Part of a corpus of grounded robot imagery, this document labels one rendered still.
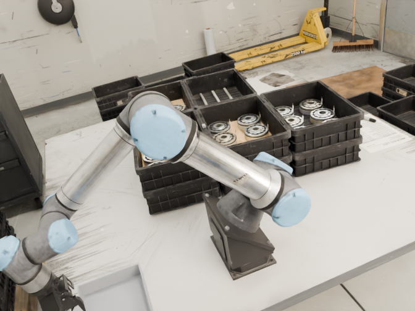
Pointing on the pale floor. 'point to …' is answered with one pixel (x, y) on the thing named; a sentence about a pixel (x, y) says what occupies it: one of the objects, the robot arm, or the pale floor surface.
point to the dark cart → (17, 154)
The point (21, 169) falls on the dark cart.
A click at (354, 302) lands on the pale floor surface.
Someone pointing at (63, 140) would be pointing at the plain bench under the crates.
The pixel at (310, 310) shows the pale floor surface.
